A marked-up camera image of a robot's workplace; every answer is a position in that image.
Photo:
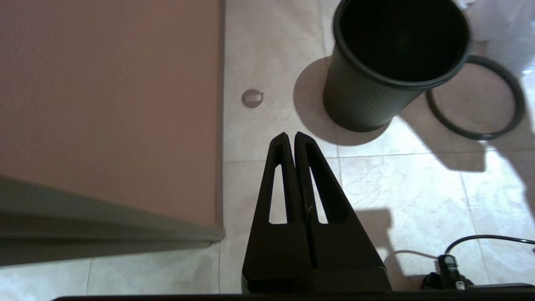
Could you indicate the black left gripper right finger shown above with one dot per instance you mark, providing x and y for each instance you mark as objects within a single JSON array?
[{"x": 342, "y": 259}]

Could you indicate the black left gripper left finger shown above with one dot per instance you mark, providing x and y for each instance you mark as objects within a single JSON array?
[{"x": 276, "y": 259}]

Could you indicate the new white red-print plastic bag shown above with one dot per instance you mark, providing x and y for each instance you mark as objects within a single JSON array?
[{"x": 501, "y": 25}]

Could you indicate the round metal floor drain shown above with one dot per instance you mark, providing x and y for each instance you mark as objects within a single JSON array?
[{"x": 252, "y": 98}]

